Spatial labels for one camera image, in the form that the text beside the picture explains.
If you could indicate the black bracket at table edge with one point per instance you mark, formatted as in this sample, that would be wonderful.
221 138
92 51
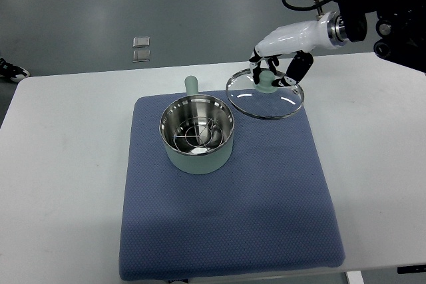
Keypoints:
412 269

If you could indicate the upper metal floor plate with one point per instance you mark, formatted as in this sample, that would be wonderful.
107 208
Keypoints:
141 41

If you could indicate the glass lid with green knob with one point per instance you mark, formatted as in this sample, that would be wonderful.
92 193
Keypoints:
262 100

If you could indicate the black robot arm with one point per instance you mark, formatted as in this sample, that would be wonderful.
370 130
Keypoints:
400 25

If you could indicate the blue padded mat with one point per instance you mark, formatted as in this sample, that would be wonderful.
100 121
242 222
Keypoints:
268 208

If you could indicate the wire steamer rack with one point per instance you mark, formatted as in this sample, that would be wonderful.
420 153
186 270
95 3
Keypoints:
198 135

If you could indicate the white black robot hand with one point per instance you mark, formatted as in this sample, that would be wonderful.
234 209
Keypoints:
301 39

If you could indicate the black white sneaker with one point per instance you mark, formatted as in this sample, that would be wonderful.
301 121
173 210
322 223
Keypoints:
12 72

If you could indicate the green pot with steel interior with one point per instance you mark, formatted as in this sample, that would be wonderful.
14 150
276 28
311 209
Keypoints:
194 104

